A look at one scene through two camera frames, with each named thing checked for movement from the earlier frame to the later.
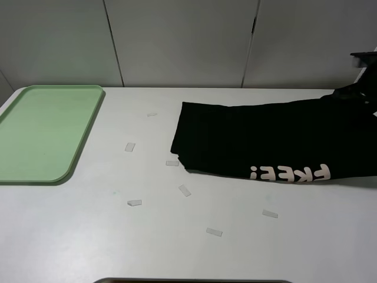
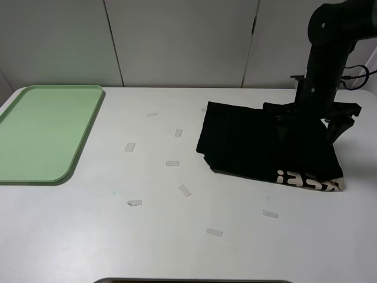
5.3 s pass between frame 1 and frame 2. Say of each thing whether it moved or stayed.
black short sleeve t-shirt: moved
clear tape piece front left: stayed
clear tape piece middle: stayed
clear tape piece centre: stayed
